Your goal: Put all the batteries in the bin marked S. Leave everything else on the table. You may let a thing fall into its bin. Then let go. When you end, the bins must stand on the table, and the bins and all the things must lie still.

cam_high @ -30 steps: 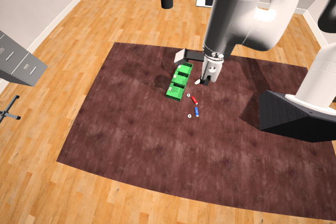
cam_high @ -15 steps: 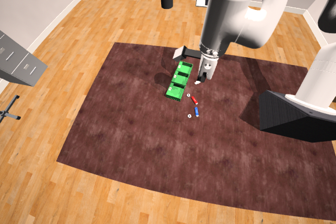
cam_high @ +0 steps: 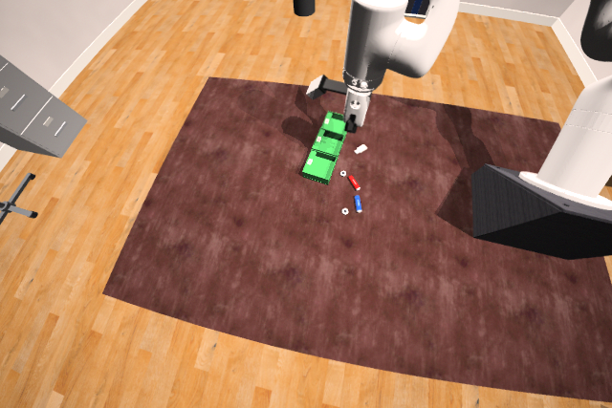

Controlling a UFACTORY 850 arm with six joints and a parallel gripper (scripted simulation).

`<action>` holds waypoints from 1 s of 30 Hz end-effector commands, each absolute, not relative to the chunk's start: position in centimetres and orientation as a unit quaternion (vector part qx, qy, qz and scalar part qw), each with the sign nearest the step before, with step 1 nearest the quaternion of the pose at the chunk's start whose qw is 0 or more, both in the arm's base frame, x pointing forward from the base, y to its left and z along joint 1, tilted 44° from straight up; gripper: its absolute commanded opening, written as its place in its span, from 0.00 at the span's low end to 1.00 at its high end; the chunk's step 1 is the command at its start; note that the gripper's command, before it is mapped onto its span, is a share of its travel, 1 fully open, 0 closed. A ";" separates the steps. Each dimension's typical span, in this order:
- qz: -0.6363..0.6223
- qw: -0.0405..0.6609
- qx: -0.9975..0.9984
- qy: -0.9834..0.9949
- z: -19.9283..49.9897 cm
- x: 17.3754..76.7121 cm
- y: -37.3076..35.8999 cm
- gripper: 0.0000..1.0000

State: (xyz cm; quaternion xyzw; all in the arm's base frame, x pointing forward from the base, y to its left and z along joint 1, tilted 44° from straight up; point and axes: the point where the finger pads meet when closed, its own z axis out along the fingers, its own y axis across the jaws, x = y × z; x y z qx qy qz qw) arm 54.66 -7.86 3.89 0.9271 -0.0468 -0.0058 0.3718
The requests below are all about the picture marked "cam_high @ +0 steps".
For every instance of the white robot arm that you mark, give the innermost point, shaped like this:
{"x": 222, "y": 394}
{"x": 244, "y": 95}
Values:
{"x": 379, "y": 38}

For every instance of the green rack of bins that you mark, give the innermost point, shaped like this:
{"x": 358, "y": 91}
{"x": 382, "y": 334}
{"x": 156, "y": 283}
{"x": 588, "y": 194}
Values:
{"x": 321, "y": 162}

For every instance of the red battery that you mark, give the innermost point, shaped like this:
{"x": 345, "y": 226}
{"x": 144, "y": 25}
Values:
{"x": 352, "y": 180}

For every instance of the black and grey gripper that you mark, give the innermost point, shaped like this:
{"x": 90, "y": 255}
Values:
{"x": 357, "y": 102}

